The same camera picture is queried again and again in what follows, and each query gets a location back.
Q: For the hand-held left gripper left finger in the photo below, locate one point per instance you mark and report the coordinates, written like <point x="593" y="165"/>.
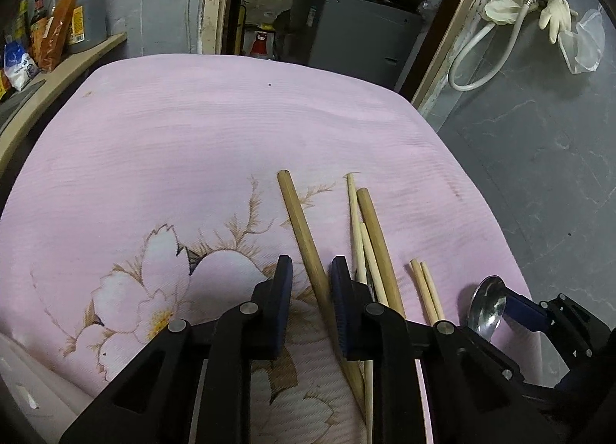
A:
<point x="284" y="309"/>

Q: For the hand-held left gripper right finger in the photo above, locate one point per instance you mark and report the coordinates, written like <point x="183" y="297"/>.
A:
<point x="339" y="309"/>

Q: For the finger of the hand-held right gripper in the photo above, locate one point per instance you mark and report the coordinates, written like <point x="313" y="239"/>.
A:
<point x="522" y="311"/>

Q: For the metal spoon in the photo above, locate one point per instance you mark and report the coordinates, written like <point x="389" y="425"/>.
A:
<point x="488" y="304"/>

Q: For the thin wooden chopstick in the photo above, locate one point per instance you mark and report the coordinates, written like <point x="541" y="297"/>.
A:
<point x="370" y="261"/>
<point x="421" y="287"/>
<point x="354" y="232"/>
<point x="430" y="287"/>

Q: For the thick wooden chopstick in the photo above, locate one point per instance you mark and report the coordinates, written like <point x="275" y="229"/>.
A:
<point x="378" y="242"/>
<point x="301" y="227"/>

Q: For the red bottle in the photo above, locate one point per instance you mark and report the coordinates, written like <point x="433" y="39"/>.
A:
<point x="260" y="45"/>

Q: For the clear plastic bag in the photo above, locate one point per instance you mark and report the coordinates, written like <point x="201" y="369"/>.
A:
<point x="584" y="44"/>

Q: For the grey cabinet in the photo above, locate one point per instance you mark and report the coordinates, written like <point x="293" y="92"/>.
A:
<point x="356" y="35"/>

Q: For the beige wooden shelf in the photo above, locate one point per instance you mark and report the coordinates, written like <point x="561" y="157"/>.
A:
<point x="72" y="71"/>

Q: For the white and blue bag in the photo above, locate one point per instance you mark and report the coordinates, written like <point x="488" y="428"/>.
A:
<point x="19" y="63"/>

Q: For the dark sauce bottle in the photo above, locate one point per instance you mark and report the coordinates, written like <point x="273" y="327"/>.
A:
<point x="38" y="15"/>

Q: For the beige door frame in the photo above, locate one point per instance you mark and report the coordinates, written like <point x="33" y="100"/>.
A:
<point x="211" y="15"/>

